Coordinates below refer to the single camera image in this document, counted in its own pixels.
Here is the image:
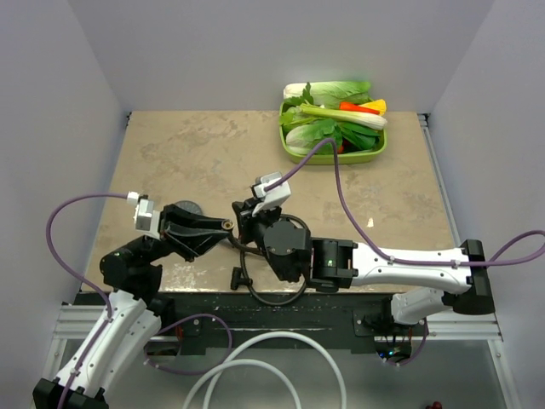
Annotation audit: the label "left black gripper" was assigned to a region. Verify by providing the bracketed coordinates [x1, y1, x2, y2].
[131, 202, 232, 262]

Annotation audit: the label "grey shower head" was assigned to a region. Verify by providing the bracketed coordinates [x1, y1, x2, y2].
[176, 200, 204, 215]

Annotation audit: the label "black shower hose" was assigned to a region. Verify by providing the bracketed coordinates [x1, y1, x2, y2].
[227, 214, 310, 307]

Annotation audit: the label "black T-shaped fitting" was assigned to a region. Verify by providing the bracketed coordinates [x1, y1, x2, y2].
[230, 267, 253, 291]

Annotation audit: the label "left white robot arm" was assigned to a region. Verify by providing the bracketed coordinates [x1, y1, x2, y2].
[32, 198, 233, 408]

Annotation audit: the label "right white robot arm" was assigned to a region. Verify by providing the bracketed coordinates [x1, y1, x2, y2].
[232, 199, 496, 335]

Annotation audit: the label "napa cabbage in front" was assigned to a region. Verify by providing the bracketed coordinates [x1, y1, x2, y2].
[285, 118, 342, 155]

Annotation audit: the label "napa cabbage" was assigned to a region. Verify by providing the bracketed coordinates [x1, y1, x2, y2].
[283, 81, 372, 108]
[285, 118, 342, 155]

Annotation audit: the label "green vegetable tray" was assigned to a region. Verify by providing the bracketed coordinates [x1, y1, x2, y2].
[278, 98, 388, 166]

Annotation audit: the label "dark green leafy vegetable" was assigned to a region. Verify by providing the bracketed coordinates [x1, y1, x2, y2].
[337, 122, 380, 151]

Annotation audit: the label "napa cabbage at back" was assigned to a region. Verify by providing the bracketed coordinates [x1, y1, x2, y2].
[283, 81, 372, 108]

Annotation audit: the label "orange carrot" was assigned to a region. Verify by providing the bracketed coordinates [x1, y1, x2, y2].
[339, 101, 381, 115]

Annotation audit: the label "green celery stalk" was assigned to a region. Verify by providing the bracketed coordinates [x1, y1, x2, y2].
[299, 104, 387, 130]

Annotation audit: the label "yellow pepper piece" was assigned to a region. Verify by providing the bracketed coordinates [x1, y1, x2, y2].
[362, 99, 387, 116]

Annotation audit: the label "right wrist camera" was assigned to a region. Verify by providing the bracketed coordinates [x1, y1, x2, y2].
[251, 172, 291, 217]

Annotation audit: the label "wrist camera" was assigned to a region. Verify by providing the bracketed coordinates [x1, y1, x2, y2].
[126, 192, 160, 239]
[251, 172, 291, 217]

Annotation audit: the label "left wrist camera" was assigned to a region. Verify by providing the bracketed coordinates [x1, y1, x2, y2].
[126, 192, 160, 239]

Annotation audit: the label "black mounting base plate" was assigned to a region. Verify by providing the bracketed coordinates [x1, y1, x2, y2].
[72, 291, 431, 357]

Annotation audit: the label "white hose loop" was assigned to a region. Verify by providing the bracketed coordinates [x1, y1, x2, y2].
[181, 330, 347, 409]

